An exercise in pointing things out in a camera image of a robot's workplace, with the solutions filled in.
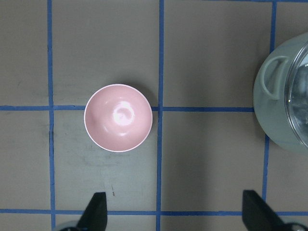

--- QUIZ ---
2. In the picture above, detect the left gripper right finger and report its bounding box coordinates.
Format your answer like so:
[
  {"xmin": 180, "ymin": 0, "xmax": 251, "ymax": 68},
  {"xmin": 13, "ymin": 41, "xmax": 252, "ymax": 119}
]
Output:
[{"xmin": 242, "ymin": 190, "xmax": 289, "ymax": 231}]

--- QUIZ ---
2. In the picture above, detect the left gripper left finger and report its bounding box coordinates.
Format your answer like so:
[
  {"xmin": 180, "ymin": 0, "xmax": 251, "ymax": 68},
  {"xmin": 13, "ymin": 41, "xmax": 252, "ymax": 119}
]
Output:
[{"xmin": 77, "ymin": 192, "xmax": 107, "ymax": 231}]

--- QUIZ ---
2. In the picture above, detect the glass pot lid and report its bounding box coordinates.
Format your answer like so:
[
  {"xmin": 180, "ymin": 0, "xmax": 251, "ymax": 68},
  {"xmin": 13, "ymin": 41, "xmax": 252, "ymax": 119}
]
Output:
[{"xmin": 284, "ymin": 43, "xmax": 308, "ymax": 147}]

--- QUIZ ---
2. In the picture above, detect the pale green electric pot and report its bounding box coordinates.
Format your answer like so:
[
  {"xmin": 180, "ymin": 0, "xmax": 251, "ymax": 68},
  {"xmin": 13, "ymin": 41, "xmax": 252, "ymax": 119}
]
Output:
[{"xmin": 253, "ymin": 33, "xmax": 308, "ymax": 154}]

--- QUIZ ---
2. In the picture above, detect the pink bowl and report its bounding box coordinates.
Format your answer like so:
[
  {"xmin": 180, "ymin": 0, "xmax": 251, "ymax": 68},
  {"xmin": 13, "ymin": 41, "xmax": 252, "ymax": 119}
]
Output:
[{"xmin": 84, "ymin": 84, "xmax": 153, "ymax": 153}]

